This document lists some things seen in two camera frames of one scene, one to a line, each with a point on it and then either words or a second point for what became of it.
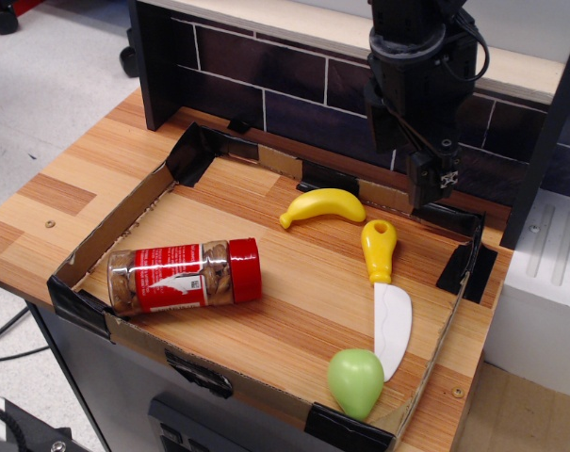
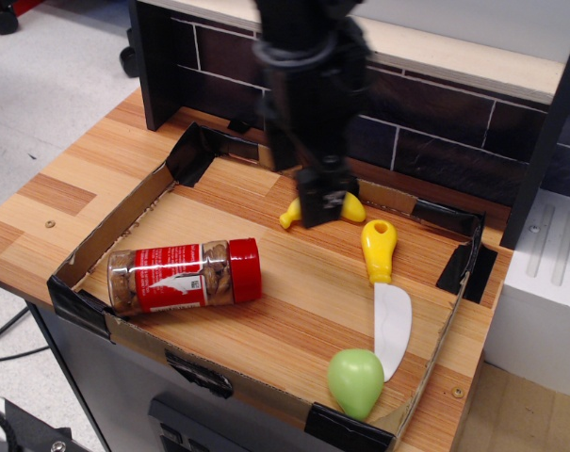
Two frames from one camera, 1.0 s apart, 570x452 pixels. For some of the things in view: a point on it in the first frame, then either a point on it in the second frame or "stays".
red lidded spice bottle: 185,276 stays
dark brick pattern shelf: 294,75 stays
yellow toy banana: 321,202 stays
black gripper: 419,77 to 316,78
